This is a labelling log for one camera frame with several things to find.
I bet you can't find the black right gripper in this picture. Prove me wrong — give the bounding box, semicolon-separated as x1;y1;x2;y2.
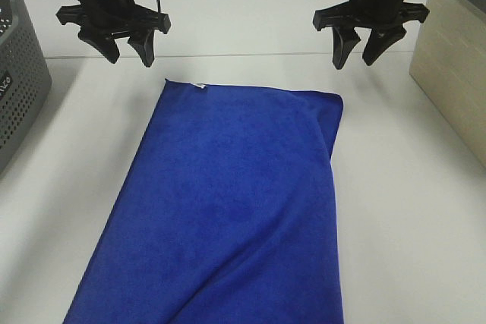
313;0;428;70

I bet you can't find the beige bin with grey rim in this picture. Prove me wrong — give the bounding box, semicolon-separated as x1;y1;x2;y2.
409;0;485;163

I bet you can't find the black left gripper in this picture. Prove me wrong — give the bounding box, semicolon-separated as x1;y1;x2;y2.
56;0;170;68

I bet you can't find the grey perforated plastic basket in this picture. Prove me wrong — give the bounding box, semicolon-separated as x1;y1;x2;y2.
1;0;52;170

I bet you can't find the blue microfibre towel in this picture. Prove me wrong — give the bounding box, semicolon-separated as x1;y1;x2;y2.
65;81;344;323

